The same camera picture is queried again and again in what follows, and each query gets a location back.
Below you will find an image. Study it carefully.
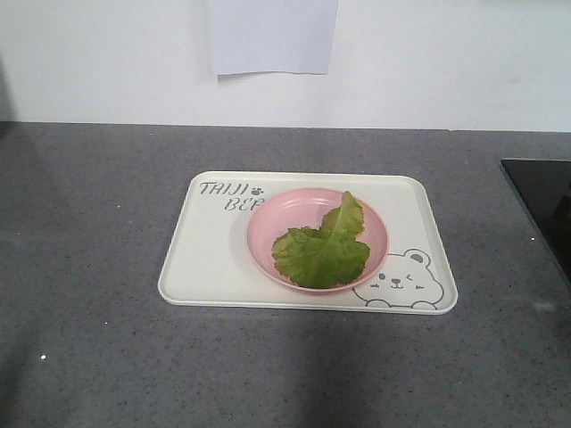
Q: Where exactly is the pink round plate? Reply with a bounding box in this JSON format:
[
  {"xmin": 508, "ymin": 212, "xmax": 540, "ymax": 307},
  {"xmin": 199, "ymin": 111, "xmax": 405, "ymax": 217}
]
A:
[{"xmin": 245, "ymin": 187, "xmax": 389, "ymax": 295}]

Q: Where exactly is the green lettuce leaf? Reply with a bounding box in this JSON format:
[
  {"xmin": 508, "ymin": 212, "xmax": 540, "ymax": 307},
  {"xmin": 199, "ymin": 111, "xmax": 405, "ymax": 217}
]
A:
[{"xmin": 271, "ymin": 191, "xmax": 370, "ymax": 289}]

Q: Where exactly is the cream bear serving tray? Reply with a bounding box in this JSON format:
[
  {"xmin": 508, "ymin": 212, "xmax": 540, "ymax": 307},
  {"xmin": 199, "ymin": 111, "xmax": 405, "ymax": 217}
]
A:
[{"xmin": 158, "ymin": 171, "xmax": 458, "ymax": 315}]

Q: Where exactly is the black induction cooktop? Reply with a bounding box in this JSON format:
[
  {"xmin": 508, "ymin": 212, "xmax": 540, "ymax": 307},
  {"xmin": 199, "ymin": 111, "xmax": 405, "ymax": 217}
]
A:
[{"xmin": 501, "ymin": 158, "xmax": 570, "ymax": 282}]

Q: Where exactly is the white paper sheet on wall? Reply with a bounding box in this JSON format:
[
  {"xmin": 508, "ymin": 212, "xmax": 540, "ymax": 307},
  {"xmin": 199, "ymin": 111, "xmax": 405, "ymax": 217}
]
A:
[{"xmin": 208, "ymin": 0, "xmax": 338, "ymax": 76}]

